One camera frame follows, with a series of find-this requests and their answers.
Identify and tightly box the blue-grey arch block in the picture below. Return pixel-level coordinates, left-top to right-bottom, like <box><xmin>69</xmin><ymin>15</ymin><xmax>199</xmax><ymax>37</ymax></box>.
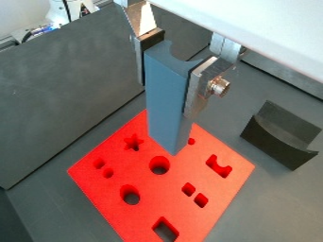
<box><xmin>145</xmin><ymin>41</ymin><xmax>201</xmax><ymax>155</ymax></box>

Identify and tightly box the large dark grey panel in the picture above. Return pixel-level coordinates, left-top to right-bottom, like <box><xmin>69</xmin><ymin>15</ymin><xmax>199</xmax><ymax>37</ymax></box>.
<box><xmin>0</xmin><ymin>3</ymin><xmax>143</xmax><ymax>189</ymax></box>

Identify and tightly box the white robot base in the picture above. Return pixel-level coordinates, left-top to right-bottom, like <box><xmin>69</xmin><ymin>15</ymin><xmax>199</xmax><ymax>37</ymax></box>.
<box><xmin>46</xmin><ymin>0</ymin><xmax>101</xmax><ymax>26</ymax></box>

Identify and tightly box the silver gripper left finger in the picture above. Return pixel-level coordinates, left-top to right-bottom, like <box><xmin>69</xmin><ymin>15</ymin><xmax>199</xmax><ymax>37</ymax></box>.
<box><xmin>114</xmin><ymin>0</ymin><xmax>166</xmax><ymax>85</ymax></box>

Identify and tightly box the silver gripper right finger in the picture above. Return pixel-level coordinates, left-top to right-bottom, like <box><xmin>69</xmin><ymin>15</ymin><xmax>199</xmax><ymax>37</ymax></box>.
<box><xmin>183</xmin><ymin>33</ymin><xmax>243</xmax><ymax>119</ymax></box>

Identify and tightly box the red shape-sorter board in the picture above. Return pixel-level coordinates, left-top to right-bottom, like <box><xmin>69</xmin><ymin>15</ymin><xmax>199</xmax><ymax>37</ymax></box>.
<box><xmin>69</xmin><ymin>112</ymin><xmax>255</xmax><ymax>242</ymax></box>

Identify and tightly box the black curved holder block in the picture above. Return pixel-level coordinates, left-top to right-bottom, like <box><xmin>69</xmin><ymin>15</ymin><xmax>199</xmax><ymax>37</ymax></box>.
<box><xmin>241</xmin><ymin>101</ymin><xmax>322</xmax><ymax>171</ymax></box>

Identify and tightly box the grey metal rail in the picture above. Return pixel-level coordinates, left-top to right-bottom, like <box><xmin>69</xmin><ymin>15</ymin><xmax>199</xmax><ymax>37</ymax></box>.
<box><xmin>242</xmin><ymin>51</ymin><xmax>323</xmax><ymax>101</ymax></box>

